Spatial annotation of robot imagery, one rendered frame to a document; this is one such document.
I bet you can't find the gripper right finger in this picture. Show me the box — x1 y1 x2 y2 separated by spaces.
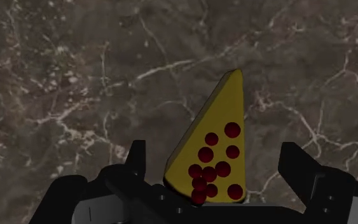
277 141 358 224

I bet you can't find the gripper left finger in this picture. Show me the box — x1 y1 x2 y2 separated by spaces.
28 139 167 224

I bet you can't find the yellow pizza slice toy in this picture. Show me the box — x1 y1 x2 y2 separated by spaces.
163 69 247 206

